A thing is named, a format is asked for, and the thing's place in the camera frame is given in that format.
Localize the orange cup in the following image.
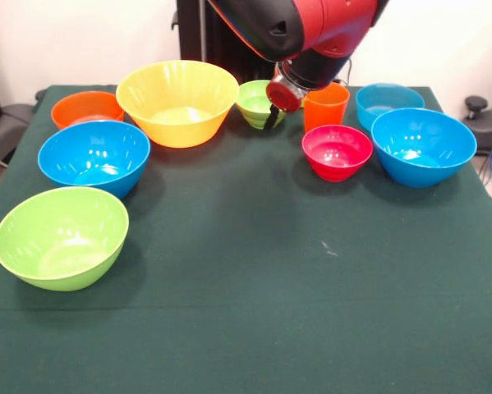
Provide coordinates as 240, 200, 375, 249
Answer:
303, 81, 351, 135

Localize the dark green table cloth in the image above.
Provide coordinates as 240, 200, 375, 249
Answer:
0, 84, 492, 394

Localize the large yellow bowl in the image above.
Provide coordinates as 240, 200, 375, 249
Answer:
115, 59, 241, 149

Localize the small ribbed blue bowl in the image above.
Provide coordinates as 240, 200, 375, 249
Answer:
355, 82, 426, 135

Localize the small pink bowl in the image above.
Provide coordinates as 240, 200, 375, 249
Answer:
301, 124, 374, 183

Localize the grey base leg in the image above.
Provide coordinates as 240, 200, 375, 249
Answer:
0, 104, 35, 155

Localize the orange bowl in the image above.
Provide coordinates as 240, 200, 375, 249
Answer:
50, 90, 126, 131

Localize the large blue bowl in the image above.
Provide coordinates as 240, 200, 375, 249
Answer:
370, 107, 478, 190
37, 120, 152, 200

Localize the large green bowl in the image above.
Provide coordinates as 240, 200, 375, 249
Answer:
0, 186, 131, 293

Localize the black chair base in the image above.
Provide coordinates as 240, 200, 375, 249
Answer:
461, 95, 492, 184

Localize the small green bowl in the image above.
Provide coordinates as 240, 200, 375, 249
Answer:
234, 79, 290, 131

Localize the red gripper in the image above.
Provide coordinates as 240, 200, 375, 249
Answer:
264, 80, 306, 131

